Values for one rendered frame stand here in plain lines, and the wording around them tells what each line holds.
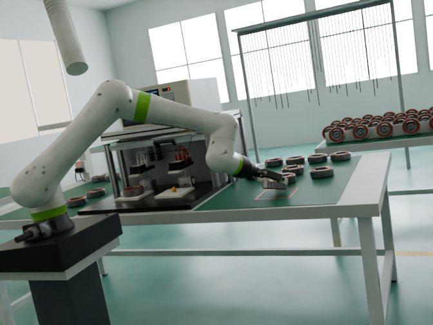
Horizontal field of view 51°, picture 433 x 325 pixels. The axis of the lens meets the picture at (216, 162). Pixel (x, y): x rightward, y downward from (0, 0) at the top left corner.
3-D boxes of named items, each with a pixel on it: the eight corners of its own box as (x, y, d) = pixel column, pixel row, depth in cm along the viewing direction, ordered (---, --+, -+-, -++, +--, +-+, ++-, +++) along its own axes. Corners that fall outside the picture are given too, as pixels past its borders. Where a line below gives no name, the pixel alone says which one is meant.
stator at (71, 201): (84, 206, 244) (82, 198, 243) (64, 209, 244) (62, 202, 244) (89, 200, 255) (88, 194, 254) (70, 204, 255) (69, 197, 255)
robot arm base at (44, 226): (33, 246, 147) (28, 229, 147) (0, 251, 153) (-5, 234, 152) (82, 222, 171) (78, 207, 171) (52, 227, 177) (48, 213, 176)
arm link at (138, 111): (95, 111, 161) (102, 78, 161) (97, 113, 174) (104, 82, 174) (145, 123, 165) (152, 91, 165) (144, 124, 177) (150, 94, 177)
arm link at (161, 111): (144, 126, 175) (145, 118, 165) (149, 99, 178) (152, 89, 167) (232, 147, 183) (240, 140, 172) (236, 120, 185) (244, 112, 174)
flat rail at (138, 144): (208, 139, 222) (207, 133, 221) (107, 151, 247) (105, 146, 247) (209, 138, 223) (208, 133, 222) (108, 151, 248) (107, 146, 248)
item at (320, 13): (410, 173, 495) (392, -8, 465) (253, 184, 572) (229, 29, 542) (410, 164, 540) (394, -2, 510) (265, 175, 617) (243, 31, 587)
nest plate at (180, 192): (180, 197, 215) (180, 195, 215) (154, 198, 221) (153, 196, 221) (194, 189, 228) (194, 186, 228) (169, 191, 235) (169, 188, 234)
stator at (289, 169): (283, 177, 229) (282, 170, 229) (281, 173, 240) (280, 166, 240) (305, 174, 228) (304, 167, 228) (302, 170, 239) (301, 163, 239)
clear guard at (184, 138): (188, 149, 199) (186, 136, 198) (143, 154, 209) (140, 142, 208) (217, 137, 228) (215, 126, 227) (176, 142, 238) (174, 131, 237)
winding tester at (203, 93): (193, 119, 226) (186, 78, 223) (122, 129, 244) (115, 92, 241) (222, 111, 261) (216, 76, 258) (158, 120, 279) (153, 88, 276)
